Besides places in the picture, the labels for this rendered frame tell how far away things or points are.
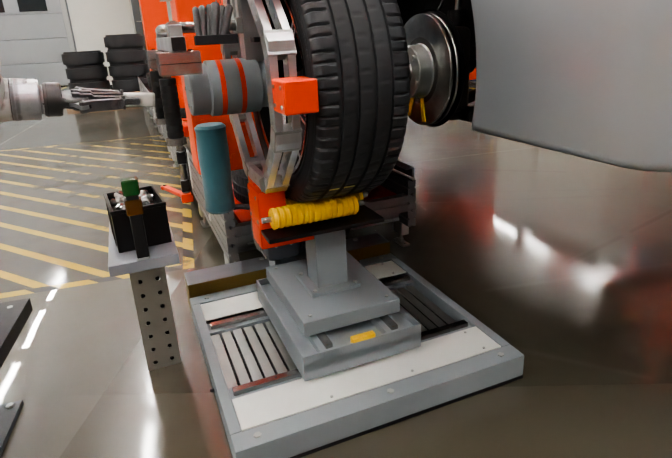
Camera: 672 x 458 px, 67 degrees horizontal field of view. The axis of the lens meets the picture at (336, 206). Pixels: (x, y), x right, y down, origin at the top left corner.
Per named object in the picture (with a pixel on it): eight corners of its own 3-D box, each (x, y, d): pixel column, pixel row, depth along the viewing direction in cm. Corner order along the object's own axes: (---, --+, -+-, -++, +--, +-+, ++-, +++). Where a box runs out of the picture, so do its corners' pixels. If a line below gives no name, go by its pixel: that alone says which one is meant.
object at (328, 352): (421, 349, 149) (421, 320, 146) (304, 385, 137) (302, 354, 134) (351, 279, 193) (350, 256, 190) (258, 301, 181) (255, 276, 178)
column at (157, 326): (181, 362, 163) (160, 240, 149) (148, 371, 159) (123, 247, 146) (177, 345, 172) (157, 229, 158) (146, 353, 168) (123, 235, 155)
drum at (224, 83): (277, 113, 133) (273, 56, 129) (194, 122, 126) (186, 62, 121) (264, 107, 146) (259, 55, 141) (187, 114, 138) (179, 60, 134)
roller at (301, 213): (367, 215, 143) (367, 195, 141) (265, 234, 133) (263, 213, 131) (359, 209, 148) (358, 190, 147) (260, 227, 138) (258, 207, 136)
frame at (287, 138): (308, 208, 122) (290, -43, 104) (281, 213, 120) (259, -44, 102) (253, 161, 170) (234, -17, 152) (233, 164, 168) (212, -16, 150)
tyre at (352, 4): (327, 183, 181) (425, 199, 120) (262, 194, 173) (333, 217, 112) (303, -11, 171) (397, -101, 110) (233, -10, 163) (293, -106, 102)
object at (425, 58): (453, 137, 146) (465, 18, 132) (430, 140, 143) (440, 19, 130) (398, 109, 173) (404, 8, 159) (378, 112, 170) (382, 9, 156)
